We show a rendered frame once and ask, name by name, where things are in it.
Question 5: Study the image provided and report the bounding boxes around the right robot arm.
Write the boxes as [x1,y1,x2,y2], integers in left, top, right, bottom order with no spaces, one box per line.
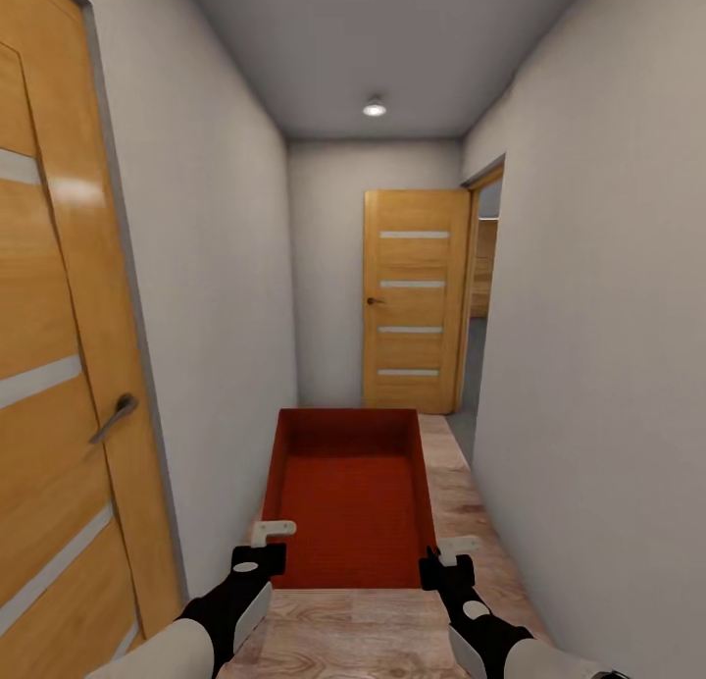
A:
[419,535,634,679]

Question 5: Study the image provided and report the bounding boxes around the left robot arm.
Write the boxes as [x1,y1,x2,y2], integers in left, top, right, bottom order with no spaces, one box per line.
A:
[83,519,296,679]

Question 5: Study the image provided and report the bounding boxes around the storage box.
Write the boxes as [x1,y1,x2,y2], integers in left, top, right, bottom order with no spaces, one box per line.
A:
[261,407,438,590]

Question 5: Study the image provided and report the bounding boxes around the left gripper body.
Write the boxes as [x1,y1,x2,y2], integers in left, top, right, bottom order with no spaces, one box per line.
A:
[231,544,286,577]

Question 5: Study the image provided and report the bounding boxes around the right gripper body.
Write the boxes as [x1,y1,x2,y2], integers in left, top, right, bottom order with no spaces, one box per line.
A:
[419,552,476,598]

